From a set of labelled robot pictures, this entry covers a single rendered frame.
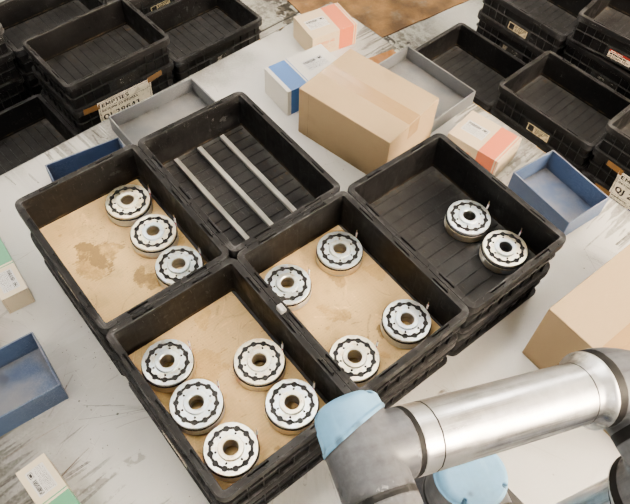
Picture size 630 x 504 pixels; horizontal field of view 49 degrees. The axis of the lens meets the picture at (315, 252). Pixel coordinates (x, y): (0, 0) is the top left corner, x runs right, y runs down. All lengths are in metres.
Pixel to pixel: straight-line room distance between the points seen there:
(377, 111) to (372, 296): 0.54
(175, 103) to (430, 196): 0.81
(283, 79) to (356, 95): 0.25
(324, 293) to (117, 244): 0.48
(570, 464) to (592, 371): 0.72
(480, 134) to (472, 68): 1.03
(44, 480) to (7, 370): 0.30
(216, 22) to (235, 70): 0.74
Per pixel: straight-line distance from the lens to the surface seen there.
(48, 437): 1.57
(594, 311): 1.52
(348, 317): 1.47
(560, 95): 2.77
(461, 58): 2.99
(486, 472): 1.22
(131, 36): 2.69
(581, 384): 0.85
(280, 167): 1.71
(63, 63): 2.63
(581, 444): 1.61
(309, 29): 2.20
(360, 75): 1.92
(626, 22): 3.01
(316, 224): 1.54
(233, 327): 1.45
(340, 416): 0.70
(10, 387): 1.64
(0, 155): 2.69
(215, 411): 1.35
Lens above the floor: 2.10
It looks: 55 degrees down
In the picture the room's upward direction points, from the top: 4 degrees clockwise
